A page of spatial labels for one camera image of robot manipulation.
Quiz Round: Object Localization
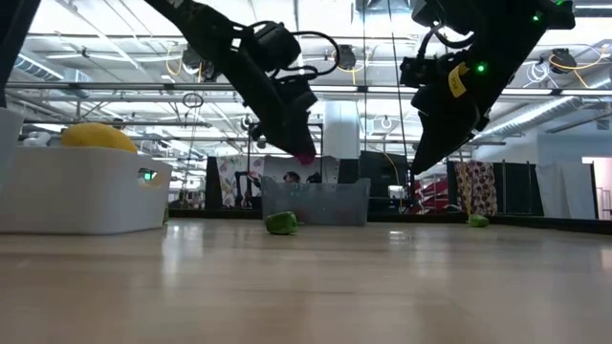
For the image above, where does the white plastic basket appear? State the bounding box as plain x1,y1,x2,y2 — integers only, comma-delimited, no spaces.
0,145,174,236

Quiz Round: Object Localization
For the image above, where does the white column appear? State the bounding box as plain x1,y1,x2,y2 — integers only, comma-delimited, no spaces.
323,99,361,161

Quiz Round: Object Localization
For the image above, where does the black cabinet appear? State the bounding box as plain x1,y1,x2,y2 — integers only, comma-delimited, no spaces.
358,151,413,214

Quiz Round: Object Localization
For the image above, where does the floral curtain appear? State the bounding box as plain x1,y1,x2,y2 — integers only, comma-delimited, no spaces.
215,155,265,210

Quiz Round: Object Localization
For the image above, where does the red shelving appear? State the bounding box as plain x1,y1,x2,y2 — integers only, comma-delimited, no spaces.
414,177,451,215

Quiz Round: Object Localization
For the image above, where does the long black cable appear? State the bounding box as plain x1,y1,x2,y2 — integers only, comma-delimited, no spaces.
390,31,408,159

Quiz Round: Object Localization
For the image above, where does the long horizontal light bar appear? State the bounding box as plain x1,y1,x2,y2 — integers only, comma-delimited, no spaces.
0,81,612,97

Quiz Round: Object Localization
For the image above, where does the white pipe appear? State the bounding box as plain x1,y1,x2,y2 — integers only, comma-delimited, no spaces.
21,131,52,148

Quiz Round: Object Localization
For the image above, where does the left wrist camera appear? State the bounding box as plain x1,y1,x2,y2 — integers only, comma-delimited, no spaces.
251,21,303,73

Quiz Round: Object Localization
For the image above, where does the patterned brown cloth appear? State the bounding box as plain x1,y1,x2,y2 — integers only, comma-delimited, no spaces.
452,161,499,217

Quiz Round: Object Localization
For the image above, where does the black camera cable loop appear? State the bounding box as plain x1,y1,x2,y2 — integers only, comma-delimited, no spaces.
286,30,341,80

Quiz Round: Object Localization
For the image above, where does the dark grey translucent basket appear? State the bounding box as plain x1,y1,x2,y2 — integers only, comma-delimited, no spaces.
260,177,372,227

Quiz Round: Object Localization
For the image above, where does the black tripod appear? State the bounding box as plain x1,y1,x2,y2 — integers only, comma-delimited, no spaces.
233,170,263,210

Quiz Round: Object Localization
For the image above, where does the black partition panel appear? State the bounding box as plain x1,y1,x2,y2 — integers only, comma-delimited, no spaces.
496,161,545,217

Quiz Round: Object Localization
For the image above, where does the black stand frame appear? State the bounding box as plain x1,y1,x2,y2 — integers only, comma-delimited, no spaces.
246,121,325,211

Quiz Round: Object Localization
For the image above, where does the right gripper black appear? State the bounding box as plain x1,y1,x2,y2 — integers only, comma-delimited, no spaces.
409,51,516,176

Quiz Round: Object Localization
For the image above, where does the silver ventilation duct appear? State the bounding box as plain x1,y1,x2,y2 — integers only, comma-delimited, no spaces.
477,78,612,140

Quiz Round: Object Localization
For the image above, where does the orange citrus fruit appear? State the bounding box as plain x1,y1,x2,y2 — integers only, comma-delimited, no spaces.
60,121,139,154

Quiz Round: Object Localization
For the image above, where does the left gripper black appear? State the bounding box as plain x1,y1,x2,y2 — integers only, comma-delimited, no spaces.
224,32,319,161

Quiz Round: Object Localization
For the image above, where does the hanging cable ring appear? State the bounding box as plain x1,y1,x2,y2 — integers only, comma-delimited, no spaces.
182,92,206,110

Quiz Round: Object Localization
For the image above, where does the white curtain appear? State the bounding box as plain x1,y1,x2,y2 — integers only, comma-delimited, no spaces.
534,133,598,221

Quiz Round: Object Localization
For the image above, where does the yellow tag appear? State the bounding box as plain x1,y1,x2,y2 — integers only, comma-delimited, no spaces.
448,61,470,99

